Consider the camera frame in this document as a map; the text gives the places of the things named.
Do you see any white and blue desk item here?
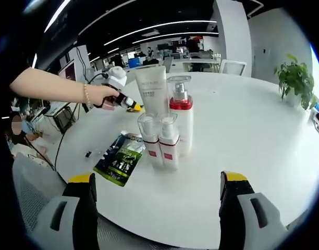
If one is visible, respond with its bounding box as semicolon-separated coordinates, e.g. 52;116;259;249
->
309;102;319;135

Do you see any potted green plant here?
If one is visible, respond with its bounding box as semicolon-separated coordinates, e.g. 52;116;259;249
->
273;53;318;110

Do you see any gold bead bracelet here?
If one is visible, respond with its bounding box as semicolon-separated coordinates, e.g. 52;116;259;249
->
82;82;92;108

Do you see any green black skincare mask packet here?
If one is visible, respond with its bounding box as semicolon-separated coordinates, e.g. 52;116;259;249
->
92;131;147;188

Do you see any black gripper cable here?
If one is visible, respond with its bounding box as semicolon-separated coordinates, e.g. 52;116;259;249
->
53;72;110;171

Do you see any open laptop pink screen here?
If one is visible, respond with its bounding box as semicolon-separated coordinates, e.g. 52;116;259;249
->
58;59;77;82

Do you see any white plastic chair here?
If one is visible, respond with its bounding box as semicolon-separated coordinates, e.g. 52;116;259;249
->
218;59;247;77

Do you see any long ceiling light strip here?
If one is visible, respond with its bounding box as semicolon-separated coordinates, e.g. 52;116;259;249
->
132;32;219;44
104;21;218;46

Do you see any white office desk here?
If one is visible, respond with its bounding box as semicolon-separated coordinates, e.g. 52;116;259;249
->
182;59;223;73

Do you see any black-legged standing desk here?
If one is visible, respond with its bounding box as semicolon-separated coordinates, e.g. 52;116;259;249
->
43;100;77;134

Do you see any wide ceiling light strip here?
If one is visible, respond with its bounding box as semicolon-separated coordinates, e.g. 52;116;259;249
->
43;0;69;34

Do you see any white mesh office chair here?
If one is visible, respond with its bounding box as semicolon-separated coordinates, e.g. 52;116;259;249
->
11;153;105;250

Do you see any large black display screen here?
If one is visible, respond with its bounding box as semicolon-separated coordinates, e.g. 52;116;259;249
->
36;15;81;71

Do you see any large red-collared skincare pump bottle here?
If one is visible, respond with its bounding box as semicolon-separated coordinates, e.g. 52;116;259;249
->
166;75;195;157

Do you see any white skincare tube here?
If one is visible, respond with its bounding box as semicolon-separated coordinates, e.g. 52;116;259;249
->
134;65;168;117

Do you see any person's left hand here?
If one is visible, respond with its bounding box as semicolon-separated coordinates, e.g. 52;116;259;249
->
85;83;120;108

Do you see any small white skincare pump bottle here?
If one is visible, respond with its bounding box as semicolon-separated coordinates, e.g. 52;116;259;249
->
137;112;161;168
157;112;181;172

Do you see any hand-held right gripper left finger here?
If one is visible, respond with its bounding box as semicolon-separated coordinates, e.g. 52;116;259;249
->
46;172;100;250

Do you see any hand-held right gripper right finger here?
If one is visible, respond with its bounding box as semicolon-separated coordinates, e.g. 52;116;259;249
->
218;170;290;250

